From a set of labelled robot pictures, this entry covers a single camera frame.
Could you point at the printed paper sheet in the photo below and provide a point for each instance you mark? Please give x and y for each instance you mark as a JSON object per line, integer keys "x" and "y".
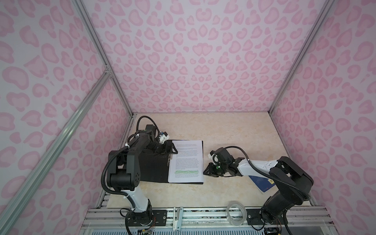
{"x": 186, "y": 167}

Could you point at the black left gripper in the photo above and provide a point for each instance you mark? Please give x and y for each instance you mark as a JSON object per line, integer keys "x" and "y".
{"x": 165, "y": 151}

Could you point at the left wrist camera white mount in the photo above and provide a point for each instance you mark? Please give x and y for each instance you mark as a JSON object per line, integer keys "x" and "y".
{"x": 163, "y": 137}

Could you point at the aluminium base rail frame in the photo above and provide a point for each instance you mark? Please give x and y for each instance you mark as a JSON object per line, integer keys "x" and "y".
{"x": 300, "y": 220}

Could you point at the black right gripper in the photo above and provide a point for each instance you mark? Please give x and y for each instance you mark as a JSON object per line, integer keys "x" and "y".
{"x": 210, "y": 173}

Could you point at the right back aluminium corner post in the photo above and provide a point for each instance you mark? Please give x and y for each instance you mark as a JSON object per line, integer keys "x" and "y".
{"x": 315, "y": 29}

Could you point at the blue booklet with yellow label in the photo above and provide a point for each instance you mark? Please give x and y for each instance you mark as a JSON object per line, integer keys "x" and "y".
{"x": 263, "y": 184}

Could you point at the white folder with black inside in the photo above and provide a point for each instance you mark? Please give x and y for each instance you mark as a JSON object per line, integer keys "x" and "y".
{"x": 153, "y": 166}

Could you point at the clear tape roll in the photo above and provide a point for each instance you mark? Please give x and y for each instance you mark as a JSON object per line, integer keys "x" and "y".
{"x": 236, "y": 213}

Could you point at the aluminium corner post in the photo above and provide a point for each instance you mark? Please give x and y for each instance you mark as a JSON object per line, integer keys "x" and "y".
{"x": 315, "y": 29}
{"x": 89, "y": 26}

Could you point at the silver metal folder clip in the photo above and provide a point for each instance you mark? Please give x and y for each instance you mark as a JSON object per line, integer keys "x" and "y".
{"x": 169, "y": 160}

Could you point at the diagonal aluminium frame bar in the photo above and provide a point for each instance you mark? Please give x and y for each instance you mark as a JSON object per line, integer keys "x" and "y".
{"x": 21, "y": 199}

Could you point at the left back aluminium corner post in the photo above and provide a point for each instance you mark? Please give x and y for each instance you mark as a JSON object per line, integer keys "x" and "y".
{"x": 89, "y": 26}

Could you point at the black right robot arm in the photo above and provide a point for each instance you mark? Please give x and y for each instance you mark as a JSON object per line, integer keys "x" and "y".
{"x": 293, "y": 183}

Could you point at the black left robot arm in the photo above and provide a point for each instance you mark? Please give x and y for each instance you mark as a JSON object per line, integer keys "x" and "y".
{"x": 122, "y": 175}

